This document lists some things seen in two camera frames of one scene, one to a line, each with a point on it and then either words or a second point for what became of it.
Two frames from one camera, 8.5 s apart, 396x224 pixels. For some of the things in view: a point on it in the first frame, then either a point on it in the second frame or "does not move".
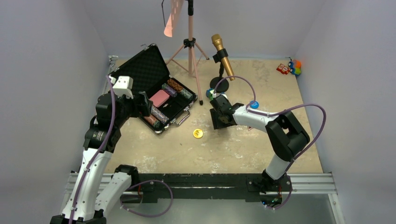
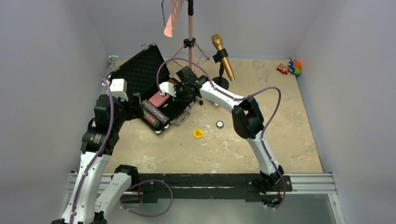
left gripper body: [128, 108] does not move
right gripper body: [217, 121] -> [182, 93]
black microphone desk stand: [223, 86] does not move
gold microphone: [217, 40] does not move
